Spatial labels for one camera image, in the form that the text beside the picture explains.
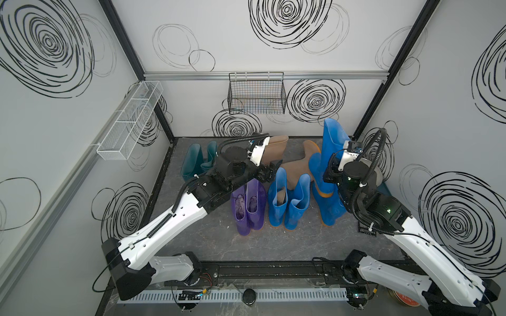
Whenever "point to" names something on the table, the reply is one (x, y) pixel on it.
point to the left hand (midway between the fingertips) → (273, 155)
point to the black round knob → (249, 296)
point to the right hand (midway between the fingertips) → (333, 159)
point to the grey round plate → (379, 174)
